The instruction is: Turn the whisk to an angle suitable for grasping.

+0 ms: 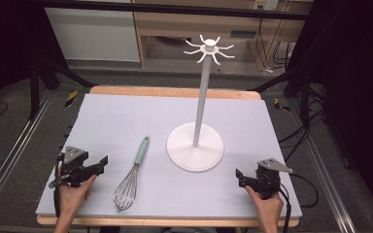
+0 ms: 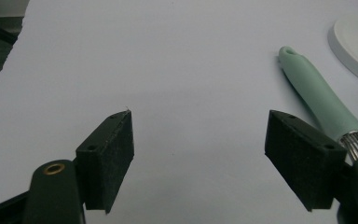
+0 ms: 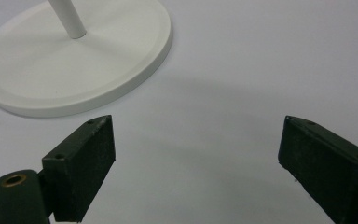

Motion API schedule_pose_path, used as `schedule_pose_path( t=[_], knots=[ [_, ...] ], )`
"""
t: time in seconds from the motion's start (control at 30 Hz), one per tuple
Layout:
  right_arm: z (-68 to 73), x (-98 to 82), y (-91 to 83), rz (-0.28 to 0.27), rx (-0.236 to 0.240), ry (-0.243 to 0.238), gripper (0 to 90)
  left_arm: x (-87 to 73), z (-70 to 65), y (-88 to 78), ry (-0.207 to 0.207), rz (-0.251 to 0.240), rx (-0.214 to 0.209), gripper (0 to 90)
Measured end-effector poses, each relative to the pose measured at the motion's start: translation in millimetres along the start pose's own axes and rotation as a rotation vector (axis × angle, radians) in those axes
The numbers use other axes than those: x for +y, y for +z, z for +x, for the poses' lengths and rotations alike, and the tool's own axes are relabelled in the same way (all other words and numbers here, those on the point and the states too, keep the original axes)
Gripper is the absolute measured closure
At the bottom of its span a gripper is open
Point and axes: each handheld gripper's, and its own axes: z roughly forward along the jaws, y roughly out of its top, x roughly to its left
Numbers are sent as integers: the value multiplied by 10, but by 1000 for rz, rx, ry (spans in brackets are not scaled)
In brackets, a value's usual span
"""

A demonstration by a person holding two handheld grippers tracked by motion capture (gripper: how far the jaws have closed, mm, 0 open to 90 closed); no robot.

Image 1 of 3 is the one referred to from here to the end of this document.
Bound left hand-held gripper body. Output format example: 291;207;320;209
57;146;93;188

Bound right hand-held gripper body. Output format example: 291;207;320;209
254;157;294;200

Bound person's right hand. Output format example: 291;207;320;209
245;185;285;228

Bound person's left hand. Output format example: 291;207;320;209
57;174;98;219

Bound white hook stand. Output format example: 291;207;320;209
166;34;236;174

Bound yellow black striped marker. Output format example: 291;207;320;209
273;97;291;114
64;89;79;109

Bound pale lilac table mat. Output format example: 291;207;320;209
35;93;303;219

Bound black metal stand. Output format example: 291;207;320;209
28;57;97;121
247;68;326;128

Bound black curtain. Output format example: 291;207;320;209
286;0;373;224
0;0;66;130

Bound white cabinet panel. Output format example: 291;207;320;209
44;7;141;63

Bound white power strip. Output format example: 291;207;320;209
253;0;280;11

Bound whisk with mint green handle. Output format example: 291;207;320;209
112;135;151;214

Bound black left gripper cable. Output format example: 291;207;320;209
48;154;64;218

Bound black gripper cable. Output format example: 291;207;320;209
48;154;64;218
277;172;321;233

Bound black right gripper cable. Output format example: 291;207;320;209
277;172;321;233

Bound black floor cables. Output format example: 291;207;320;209
277;93;328;163

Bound metal floor rail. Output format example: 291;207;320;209
287;96;357;233
0;89;55;225

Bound cables under wooden desk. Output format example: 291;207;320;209
254;18;294;73

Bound black frame crossbar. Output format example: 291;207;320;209
40;0;309;21

